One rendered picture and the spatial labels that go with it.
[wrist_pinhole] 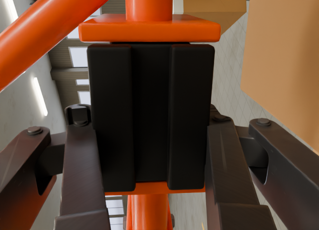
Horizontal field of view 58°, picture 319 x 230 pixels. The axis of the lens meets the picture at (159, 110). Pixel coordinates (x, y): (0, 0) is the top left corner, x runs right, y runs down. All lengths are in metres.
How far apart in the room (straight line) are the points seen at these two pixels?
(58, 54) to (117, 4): 2.44
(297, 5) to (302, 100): 0.08
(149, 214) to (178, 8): 1.51
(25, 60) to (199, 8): 1.52
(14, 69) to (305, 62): 0.21
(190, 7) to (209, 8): 0.10
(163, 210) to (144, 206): 0.01
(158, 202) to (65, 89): 9.97
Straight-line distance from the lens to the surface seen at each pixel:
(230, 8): 1.70
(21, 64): 0.17
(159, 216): 0.18
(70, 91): 10.14
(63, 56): 9.42
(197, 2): 1.66
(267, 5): 0.33
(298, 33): 0.28
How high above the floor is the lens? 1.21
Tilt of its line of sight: 4 degrees down
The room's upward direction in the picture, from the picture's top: 92 degrees counter-clockwise
